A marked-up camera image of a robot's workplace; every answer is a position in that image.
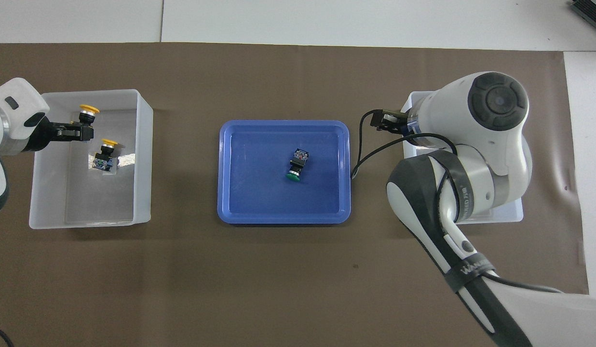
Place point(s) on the translucent white plastic box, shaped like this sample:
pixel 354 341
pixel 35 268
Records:
pixel 52 193
pixel 505 216

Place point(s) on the small white paper label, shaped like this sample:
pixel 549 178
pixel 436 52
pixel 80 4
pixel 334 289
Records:
pixel 110 172

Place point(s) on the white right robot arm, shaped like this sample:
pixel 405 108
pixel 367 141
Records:
pixel 495 101

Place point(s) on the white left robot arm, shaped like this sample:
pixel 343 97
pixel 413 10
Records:
pixel 13 101

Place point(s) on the blue plastic tray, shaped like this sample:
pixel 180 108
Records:
pixel 283 207

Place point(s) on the yellow push button switch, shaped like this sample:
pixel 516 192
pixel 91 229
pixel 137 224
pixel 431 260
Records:
pixel 89 109
pixel 105 156

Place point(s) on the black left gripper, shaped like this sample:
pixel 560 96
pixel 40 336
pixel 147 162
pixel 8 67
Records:
pixel 40 135

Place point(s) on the brown paper table mat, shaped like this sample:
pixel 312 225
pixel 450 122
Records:
pixel 298 289

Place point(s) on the dark finned metal device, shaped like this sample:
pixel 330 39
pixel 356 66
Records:
pixel 592 10

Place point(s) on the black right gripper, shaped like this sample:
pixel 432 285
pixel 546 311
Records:
pixel 397 121

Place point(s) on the green push button switch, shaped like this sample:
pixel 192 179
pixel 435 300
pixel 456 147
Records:
pixel 296 165

